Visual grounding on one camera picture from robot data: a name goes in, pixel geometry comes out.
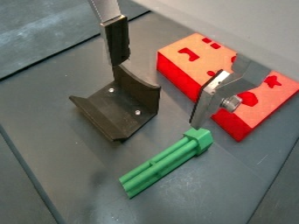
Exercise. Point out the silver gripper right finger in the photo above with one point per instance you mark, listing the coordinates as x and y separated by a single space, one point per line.
219 92

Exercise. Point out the green three prong object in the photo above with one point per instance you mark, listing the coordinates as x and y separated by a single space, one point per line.
195 142

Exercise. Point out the black curved fixture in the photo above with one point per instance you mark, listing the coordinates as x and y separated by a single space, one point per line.
122 106

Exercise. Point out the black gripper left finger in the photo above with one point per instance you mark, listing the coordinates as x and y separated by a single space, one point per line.
114 25

